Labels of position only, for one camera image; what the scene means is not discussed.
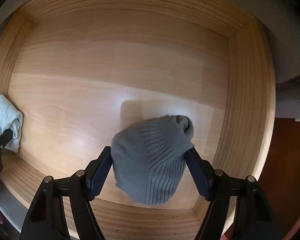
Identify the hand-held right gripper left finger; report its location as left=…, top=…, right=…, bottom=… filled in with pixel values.
left=19, top=146, right=113, bottom=240

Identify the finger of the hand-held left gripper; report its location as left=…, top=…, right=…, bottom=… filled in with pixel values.
left=0, top=127, right=13, bottom=153

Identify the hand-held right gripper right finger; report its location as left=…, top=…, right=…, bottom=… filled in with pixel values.
left=184, top=146, right=283, bottom=240

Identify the pale blue underwear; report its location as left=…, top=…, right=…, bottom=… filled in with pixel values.
left=0, top=92, right=24, bottom=153

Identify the grey ribbed knit garment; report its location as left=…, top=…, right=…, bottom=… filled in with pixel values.
left=111, top=114, right=196, bottom=205

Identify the wooden drawer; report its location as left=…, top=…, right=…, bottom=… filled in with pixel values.
left=0, top=0, right=277, bottom=240

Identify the brown wooden door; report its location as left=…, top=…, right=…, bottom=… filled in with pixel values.
left=259, top=117, right=300, bottom=240

